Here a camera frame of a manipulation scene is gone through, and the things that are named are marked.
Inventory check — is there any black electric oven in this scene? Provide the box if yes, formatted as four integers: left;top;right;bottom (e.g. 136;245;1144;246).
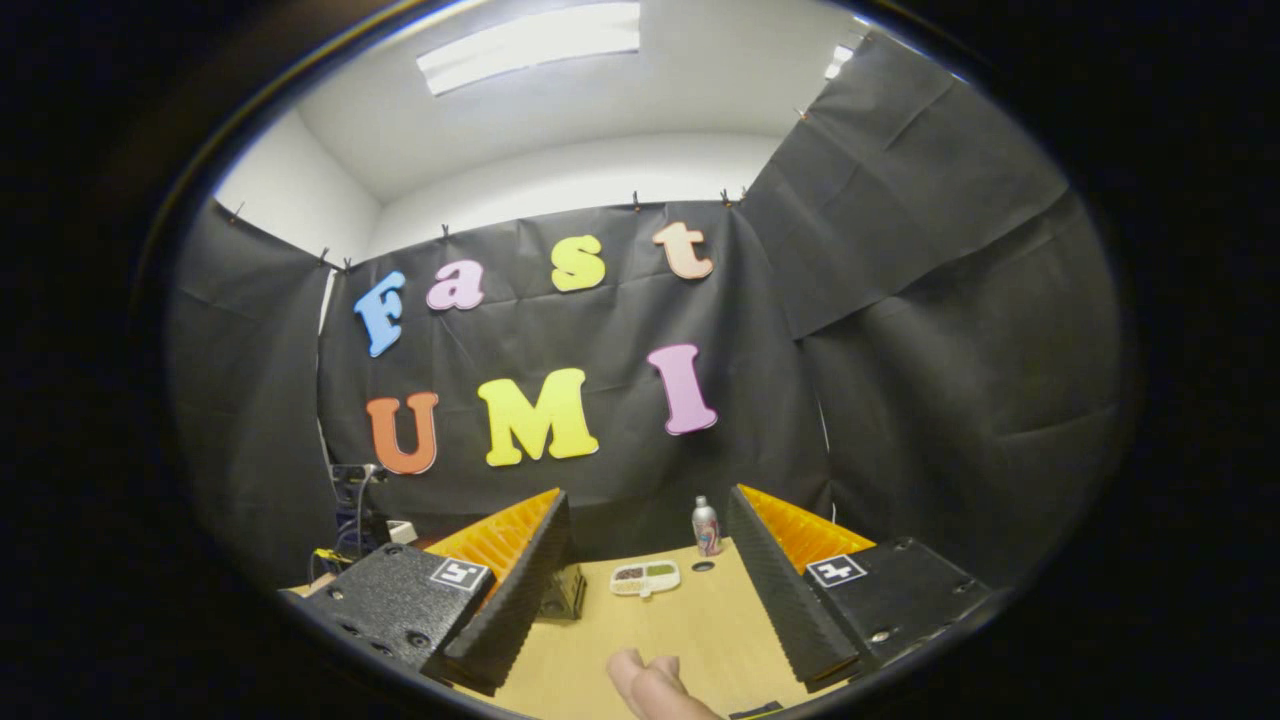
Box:
535;562;588;622

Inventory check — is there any large ceiling light panel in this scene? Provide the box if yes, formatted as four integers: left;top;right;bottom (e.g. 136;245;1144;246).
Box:
417;2;641;97

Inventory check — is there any silver printed bottle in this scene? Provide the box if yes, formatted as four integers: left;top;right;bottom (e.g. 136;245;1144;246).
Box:
692;496;723;558

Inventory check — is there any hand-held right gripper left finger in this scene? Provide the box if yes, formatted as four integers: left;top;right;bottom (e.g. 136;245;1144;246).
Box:
285;488;573;696

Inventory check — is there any white divided snack dish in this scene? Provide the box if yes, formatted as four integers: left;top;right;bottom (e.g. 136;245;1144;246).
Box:
610;560;682;598

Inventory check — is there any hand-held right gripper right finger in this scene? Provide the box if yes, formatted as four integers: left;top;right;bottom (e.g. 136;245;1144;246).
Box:
727;484;991;693

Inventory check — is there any black backdrop cloth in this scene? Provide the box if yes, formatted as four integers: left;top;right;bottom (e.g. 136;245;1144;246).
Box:
165;30;1126;601

